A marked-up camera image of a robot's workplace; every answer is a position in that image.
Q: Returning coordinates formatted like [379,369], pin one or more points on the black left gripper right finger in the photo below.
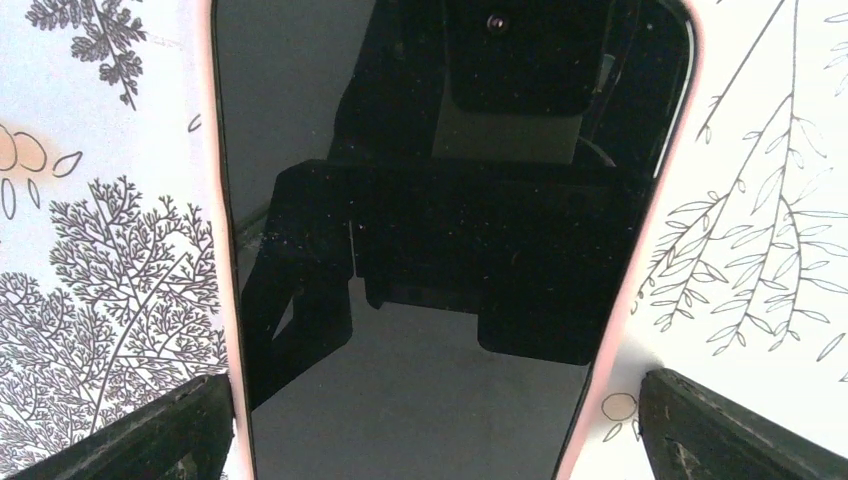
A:
[690,432]

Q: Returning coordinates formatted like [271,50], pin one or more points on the floral patterned table mat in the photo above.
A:
[423,239]

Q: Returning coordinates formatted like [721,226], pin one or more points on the pink silicone phone case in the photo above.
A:
[222,265]

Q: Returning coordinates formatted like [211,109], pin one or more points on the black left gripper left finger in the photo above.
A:
[185,434]

